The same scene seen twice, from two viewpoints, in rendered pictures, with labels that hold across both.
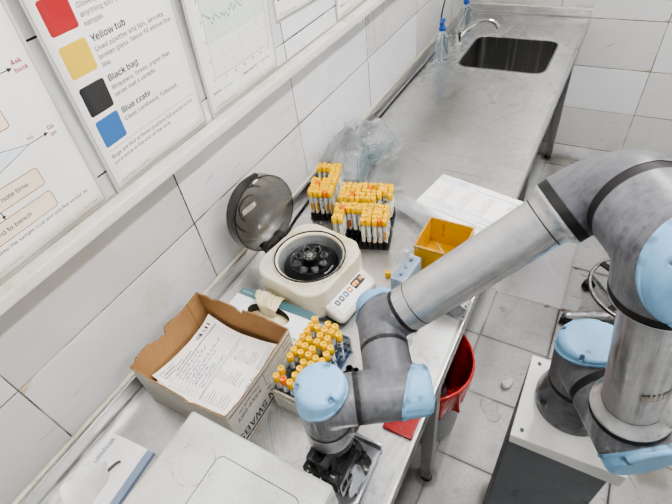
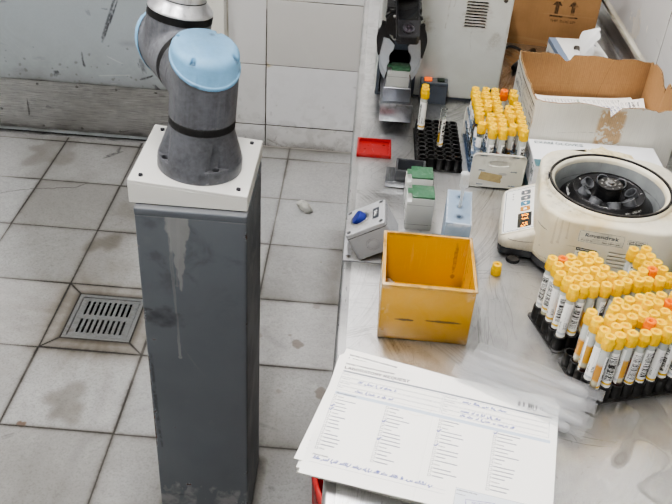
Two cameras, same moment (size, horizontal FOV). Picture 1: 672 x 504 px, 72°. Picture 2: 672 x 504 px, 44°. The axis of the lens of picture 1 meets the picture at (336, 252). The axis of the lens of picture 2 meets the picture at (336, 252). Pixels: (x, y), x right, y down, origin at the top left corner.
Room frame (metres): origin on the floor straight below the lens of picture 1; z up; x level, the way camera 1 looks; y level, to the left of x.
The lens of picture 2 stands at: (1.67, -0.96, 1.68)
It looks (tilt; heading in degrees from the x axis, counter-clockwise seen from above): 36 degrees down; 146
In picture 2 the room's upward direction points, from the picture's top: 4 degrees clockwise
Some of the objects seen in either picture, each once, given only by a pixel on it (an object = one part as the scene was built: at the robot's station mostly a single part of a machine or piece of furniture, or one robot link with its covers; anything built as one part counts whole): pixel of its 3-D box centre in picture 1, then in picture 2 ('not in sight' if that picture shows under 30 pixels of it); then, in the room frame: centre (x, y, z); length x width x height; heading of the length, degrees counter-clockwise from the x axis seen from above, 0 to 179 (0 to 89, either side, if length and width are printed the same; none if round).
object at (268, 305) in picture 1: (271, 316); (594, 169); (0.78, 0.19, 0.92); 0.24 x 0.12 x 0.10; 56
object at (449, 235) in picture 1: (443, 249); (425, 286); (0.92, -0.31, 0.93); 0.13 x 0.13 x 0.10; 55
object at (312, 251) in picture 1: (311, 262); (606, 199); (0.91, 0.07, 0.97); 0.15 x 0.15 x 0.07
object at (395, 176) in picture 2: not in sight; (409, 174); (0.60, -0.10, 0.89); 0.09 x 0.05 x 0.04; 53
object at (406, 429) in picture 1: (402, 419); (374, 147); (0.47, -0.09, 0.88); 0.07 x 0.07 x 0.01; 56
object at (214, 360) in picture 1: (218, 364); (589, 112); (0.64, 0.32, 0.95); 0.29 x 0.25 x 0.15; 56
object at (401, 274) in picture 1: (406, 280); (454, 232); (0.83, -0.18, 0.92); 0.10 x 0.07 x 0.10; 141
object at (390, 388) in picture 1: (391, 383); not in sight; (0.35, -0.05, 1.26); 0.11 x 0.11 x 0.08; 88
